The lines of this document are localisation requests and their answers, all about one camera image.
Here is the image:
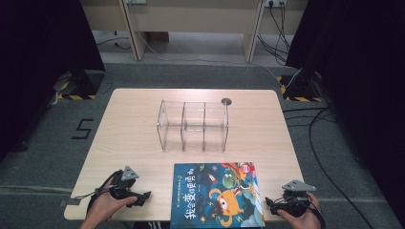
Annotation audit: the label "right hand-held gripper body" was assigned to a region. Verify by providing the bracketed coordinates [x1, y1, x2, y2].
[274, 179, 318, 219]

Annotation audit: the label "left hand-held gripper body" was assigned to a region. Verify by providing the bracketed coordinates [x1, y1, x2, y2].
[109, 165, 141, 201]

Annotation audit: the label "blue children's picture book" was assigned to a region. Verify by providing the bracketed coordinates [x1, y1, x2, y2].
[169, 161, 266, 229]

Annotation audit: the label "clear acrylic divided rack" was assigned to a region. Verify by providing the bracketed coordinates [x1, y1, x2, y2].
[156, 98, 230, 154]

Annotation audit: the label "person's right hand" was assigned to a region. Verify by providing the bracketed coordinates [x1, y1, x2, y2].
[276, 192, 321, 229]

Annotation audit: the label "person's left hand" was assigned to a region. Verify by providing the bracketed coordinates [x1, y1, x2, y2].
[87, 177, 139, 221]

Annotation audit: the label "black stand base striped tape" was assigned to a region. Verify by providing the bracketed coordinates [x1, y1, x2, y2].
[275, 67, 323, 103]
[52, 69, 107, 101]

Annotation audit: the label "black curtain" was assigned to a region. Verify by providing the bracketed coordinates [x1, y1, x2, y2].
[0, 0, 107, 164]
[286, 0, 405, 221]

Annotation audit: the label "left hand-held gripper cable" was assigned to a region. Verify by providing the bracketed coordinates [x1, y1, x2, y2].
[73, 169, 124, 215]

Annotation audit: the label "hand-held gripper cable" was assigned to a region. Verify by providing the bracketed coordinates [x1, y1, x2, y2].
[304, 198, 327, 229]
[73, 169, 124, 215]

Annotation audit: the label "right hand-held gripper cable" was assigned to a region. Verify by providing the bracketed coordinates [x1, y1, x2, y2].
[304, 198, 327, 229]

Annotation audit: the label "black floor cables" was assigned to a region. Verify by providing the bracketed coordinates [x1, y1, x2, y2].
[282, 106, 375, 229]

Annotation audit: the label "thin black floor cable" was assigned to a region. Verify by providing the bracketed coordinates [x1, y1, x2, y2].
[96, 31, 132, 51]

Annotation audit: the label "bundle of black hanging cables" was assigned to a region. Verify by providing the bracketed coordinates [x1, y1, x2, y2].
[256, 2, 292, 65]

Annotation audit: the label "white wall power outlet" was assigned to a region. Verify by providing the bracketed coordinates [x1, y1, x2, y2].
[264, 0, 288, 9]

